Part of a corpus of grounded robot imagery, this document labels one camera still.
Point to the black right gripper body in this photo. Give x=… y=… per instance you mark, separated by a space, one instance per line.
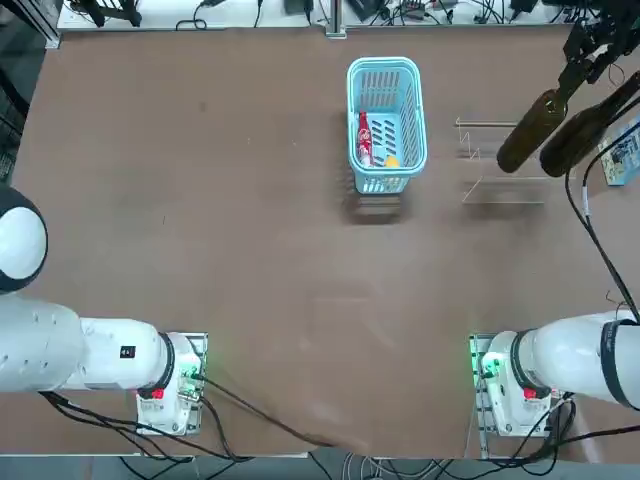
x=620 y=30

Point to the dark sloped-shoulder wine bottle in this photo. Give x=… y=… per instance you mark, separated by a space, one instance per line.
x=570 y=145

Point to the brown high-shouldered wine bottle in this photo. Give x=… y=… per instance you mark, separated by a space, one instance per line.
x=525 y=140

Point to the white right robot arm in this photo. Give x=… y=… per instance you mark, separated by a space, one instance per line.
x=560 y=355

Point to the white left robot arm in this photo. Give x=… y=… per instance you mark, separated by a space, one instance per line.
x=50 y=340

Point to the clear acrylic stepped shelf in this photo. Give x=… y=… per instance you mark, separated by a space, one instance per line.
x=505 y=192

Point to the black power adapter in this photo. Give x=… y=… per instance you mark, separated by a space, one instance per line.
x=299 y=6
x=523 y=5
x=365 y=7

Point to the black power strip with plugs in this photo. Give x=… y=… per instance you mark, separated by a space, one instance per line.
x=425 y=5

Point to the light blue plastic basket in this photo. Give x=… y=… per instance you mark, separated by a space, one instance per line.
x=415 y=125

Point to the yellow lemon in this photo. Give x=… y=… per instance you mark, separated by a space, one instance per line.
x=391 y=161

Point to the red cola bottle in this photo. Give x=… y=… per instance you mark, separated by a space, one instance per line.
x=364 y=135

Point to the black stand legs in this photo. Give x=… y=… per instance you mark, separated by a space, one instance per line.
x=96 y=12

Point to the aluminium frame post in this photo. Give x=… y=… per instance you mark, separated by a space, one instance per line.
x=335 y=20

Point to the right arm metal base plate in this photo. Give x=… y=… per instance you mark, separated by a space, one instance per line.
x=476 y=350

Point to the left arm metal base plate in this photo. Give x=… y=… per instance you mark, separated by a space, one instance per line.
x=199 y=342

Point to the aluminium frame beam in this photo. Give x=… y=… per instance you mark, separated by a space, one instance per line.
x=52 y=40

